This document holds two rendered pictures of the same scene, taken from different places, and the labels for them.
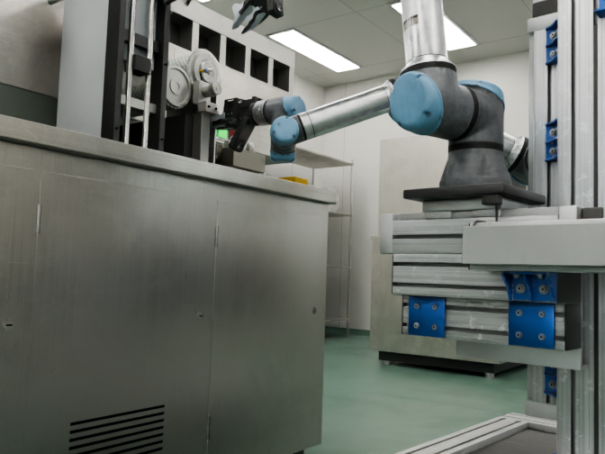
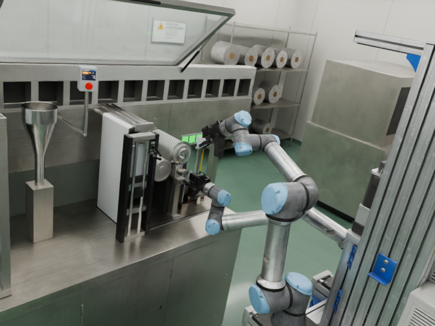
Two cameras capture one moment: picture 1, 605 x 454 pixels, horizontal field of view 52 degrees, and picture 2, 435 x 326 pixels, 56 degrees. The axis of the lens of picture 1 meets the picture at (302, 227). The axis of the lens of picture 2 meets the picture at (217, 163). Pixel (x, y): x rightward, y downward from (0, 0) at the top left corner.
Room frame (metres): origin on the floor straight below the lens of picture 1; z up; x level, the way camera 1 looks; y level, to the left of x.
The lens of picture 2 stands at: (-0.14, -0.12, 2.05)
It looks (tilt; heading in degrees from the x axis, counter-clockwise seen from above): 21 degrees down; 6
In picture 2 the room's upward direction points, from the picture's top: 10 degrees clockwise
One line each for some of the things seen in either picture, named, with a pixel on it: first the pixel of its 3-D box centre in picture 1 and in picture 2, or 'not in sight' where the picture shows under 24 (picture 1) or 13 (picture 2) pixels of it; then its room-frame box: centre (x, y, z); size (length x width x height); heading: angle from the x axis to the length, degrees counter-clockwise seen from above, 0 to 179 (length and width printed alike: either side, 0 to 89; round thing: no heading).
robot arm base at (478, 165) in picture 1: (474, 169); (290, 313); (1.33, -0.37, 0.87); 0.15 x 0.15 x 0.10
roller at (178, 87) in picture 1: (148, 92); (148, 162); (1.89, 0.49, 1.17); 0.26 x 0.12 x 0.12; 54
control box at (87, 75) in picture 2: not in sight; (87, 79); (1.49, 0.67, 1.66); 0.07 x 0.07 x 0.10; 39
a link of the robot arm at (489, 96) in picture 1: (474, 115); (295, 291); (1.33, -0.36, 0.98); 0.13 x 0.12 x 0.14; 124
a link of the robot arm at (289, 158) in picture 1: (283, 142); (216, 214); (1.79, 0.06, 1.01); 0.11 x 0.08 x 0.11; 3
